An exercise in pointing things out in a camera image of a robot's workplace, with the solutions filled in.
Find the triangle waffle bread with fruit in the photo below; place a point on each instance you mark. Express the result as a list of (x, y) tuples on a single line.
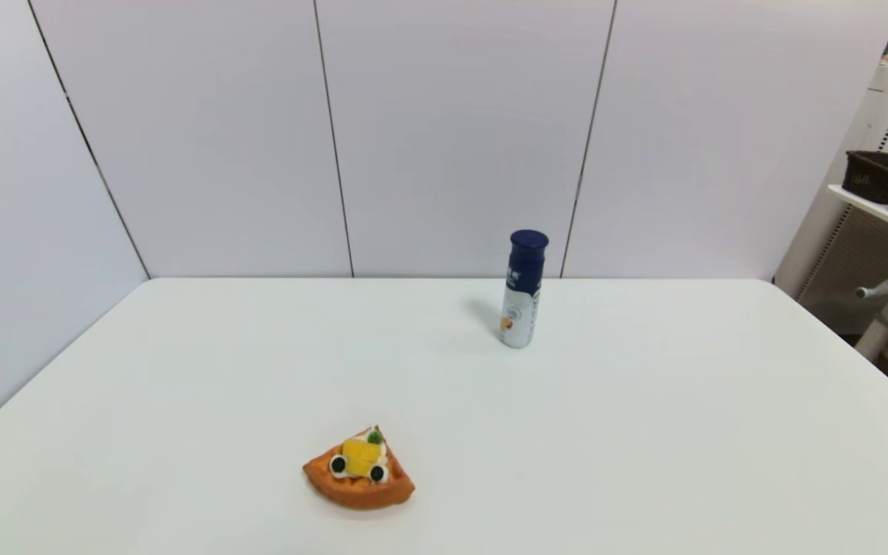
[(359, 489)]

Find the white bottle with blue cap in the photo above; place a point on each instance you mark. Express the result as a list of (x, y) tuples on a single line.
[(520, 308)]

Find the white perforated appliance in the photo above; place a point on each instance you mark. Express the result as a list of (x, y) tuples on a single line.
[(860, 247)]

